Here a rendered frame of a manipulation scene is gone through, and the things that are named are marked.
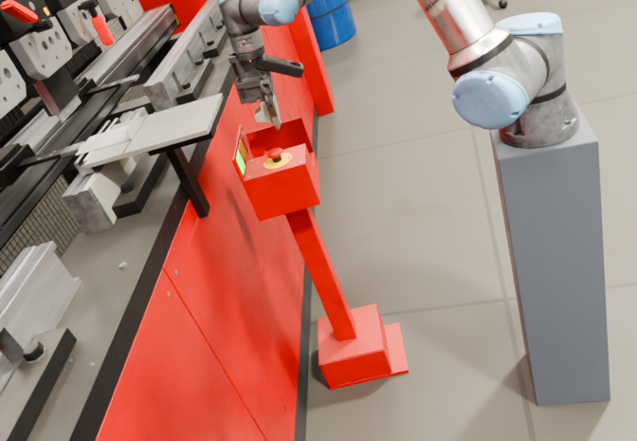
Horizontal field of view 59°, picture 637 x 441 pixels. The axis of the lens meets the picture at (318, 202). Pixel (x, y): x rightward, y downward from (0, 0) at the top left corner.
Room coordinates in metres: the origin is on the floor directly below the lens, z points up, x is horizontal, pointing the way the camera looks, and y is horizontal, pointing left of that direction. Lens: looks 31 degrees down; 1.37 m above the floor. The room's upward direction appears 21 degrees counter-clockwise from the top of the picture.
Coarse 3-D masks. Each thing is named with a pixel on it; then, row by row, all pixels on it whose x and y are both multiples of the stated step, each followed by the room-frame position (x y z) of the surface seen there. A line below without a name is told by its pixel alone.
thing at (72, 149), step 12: (12, 144) 1.25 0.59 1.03; (0, 156) 1.19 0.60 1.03; (12, 156) 1.20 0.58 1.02; (24, 156) 1.22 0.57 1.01; (36, 156) 1.20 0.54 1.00; (48, 156) 1.17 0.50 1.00; (60, 156) 1.16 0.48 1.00; (0, 168) 1.15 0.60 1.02; (12, 168) 1.17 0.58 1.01; (24, 168) 1.18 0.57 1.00; (0, 180) 1.14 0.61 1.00; (12, 180) 1.15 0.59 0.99
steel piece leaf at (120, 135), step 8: (136, 120) 1.16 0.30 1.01; (120, 128) 1.19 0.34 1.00; (128, 128) 1.11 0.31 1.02; (136, 128) 1.14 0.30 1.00; (104, 136) 1.18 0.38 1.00; (112, 136) 1.16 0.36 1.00; (120, 136) 1.14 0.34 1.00; (128, 136) 1.12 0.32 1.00; (96, 144) 1.14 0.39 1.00; (104, 144) 1.12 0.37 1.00; (112, 144) 1.11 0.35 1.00
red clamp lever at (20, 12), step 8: (8, 0) 1.02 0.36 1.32; (8, 8) 1.02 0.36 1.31; (16, 8) 1.02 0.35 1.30; (24, 8) 1.04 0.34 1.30; (16, 16) 1.03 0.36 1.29; (24, 16) 1.04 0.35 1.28; (32, 16) 1.05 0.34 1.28; (32, 24) 1.07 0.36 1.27; (40, 24) 1.07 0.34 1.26; (48, 24) 1.07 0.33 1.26
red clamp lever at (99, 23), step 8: (88, 0) 1.28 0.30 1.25; (96, 0) 1.29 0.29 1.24; (80, 8) 1.29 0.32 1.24; (88, 8) 1.28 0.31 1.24; (96, 16) 1.28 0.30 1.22; (96, 24) 1.28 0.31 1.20; (104, 24) 1.28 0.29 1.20; (104, 32) 1.28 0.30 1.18; (104, 40) 1.28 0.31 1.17; (112, 40) 1.28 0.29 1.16
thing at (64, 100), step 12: (60, 72) 1.17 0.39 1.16; (36, 84) 1.10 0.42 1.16; (48, 84) 1.11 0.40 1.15; (60, 84) 1.15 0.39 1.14; (72, 84) 1.18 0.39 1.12; (48, 96) 1.10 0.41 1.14; (60, 96) 1.12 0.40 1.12; (72, 96) 1.16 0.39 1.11; (48, 108) 1.10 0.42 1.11; (60, 108) 1.10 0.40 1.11; (72, 108) 1.16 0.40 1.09
